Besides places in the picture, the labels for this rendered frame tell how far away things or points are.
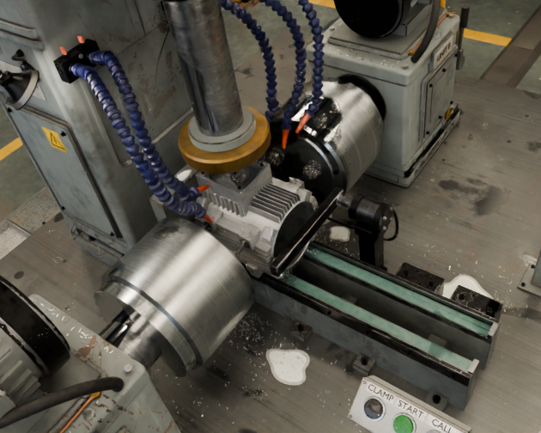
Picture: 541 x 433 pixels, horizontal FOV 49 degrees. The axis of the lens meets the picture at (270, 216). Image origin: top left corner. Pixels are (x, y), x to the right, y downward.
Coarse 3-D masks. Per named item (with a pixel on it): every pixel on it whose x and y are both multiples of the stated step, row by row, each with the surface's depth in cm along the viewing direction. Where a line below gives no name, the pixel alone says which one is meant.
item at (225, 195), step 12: (252, 168) 126; (264, 168) 121; (204, 180) 122; (216, 180) 125; (228, 180) 123; (252, 180) 119; (264, 180) 123; (204, 192) 125; (216, 192) 122; (228, 192) 119; (240, 192) 117; (252, 192) 120; (228, 204) 123; (240, 204) 119; (240, 216) 122
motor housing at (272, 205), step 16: (272, 192) 122; (288, 192) 121; (208, 208) 126; (256, 208) 119; (272, 208) 119; (288, 208) 119; (304, 208) 129; (224, 224) 123; (240, 224) 122; (256, 224) 120; (272, 224) 118; (288, 224) 134; (224, 240) 125; (288, 240) 133; (240, 256) 125; (256, 256) 121; (272, 256) 120; (288, 272) 129
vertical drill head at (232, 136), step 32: (192, 0) 92; (192, 32) 95; (224, 32) 99; (192, 64) 100; (224, 64) 102; (192, 96) 106; (224, 96) 105; (192, 128) 113; (224, 128) 109; (256, 128) 114; (192, 160) 111; (224, 160) 109; (256, 160) 112
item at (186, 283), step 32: (160, 224) 114; (192, 224) 110; (128, 256) 109; (160, 256) 105; (192, 256) 106; (224, 256) 108; (128, 288) 103; (160, 288) 102; (192, 288) 103; (224, 288) 107; (128, 320) 105; (160, 320) 101; (192, 320) 102; (224, 320) 108; (128, 352) 102; (160, 352) 107; (192, 352) 105
